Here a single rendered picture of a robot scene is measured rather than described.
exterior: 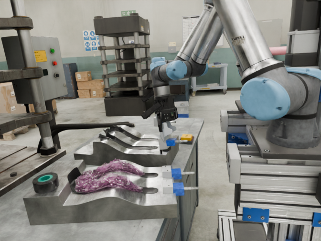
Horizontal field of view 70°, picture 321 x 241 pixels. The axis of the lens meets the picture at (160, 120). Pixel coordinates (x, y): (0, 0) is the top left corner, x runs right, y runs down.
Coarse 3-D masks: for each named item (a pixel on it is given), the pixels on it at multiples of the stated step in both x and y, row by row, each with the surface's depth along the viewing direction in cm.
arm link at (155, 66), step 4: (152, 64) 102; (156, 64) 101; (160, 64) 101; (164, 64) 102; (152, 68) 102; (156, 68) 101; (152, 72) 103; (156, 72) 100; (152, 76) 103; (156, 76) 101; (152, 80) 104; (156, 80) 102; (160, 80) 101; (152, 84) 105; (156, 84) 103; (160, 84) 102; (164, 84) 102; (168, 84) 104
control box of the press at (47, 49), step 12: (12, 36) 132; (36, 36) 141; (12, 48) 134; (36, 48) 140; (48, 48) 149; (12, 60) 137; (36, 60) 140; (48, 60) 149; (60, 60) 160; (48, 72) 150; (60, 72) 160; (12, 84) 142; (24, 84) 140; (48, 84) 150; (60, 84) 160; (24, 96) 143; (48, 96) 150; (60, 96) 163; (48, 108) 157
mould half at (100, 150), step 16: (128, 128) 133; (96, 144) 113; (112, 144) 112; (144, 144) 118; (176, 144) 123; (96, 160) 116; (112, 160) 113; (128, 160) 110; (144, 160) 108; (160, 160) 105
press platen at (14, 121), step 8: (32, 112) 135; (48, 112) 132; (0, 120) 120; (8, 120) 119; (16, 120) 121; (24, 120) 124; (32, 120) 126; (40, 120) 128; (48, 120) 131; (0, 128) 114; (8, 128) 117; (16, 128) 122
